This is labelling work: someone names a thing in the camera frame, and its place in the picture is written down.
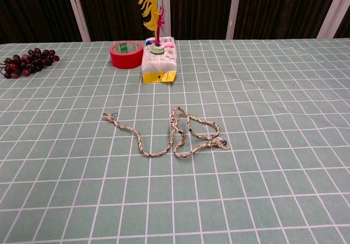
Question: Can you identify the beige braided rope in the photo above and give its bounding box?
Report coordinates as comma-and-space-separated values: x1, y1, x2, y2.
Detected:
102, 106, 231, 159

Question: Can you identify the white yellow tissue pack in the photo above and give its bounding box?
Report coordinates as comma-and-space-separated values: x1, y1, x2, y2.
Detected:
141, 37, 177, 85

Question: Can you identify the green white checked tablecloth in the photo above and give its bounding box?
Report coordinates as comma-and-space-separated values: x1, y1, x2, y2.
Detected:
0, 38, 350, 244

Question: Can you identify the red tape roll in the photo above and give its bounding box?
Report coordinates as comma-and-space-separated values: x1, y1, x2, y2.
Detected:
109, 40, 144, 70

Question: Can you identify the yellow pink feather shuttlecock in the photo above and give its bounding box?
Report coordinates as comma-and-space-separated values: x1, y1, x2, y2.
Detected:
135, 0, 166, 55

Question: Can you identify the dark purple grape bunch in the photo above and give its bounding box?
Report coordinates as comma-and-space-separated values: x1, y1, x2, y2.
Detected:
0, 48, 60, 79

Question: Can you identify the white folding screen frame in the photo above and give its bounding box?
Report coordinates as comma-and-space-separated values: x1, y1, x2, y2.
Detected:
63, 0, 350, 43

